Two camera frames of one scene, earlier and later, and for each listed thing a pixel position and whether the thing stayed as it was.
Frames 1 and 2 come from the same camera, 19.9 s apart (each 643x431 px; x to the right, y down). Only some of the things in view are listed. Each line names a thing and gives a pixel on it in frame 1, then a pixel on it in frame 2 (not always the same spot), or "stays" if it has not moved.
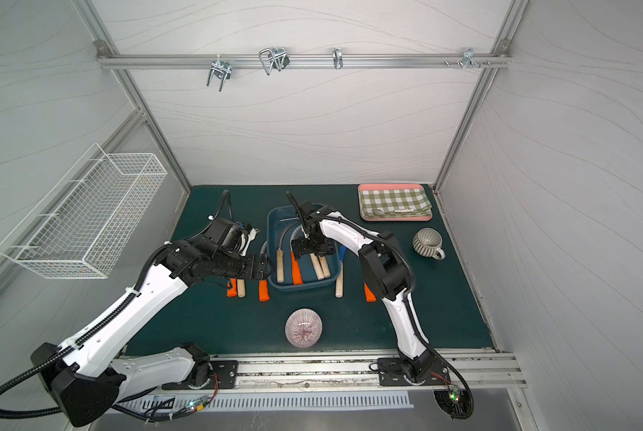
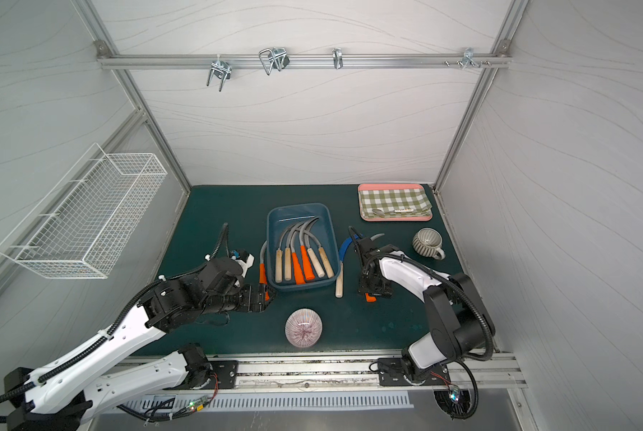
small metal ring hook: [337, 53] stays
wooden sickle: [280, 264] stays
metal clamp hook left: [222, 69] stays
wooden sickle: [324, 266] stays
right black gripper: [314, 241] to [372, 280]
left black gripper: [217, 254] to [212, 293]
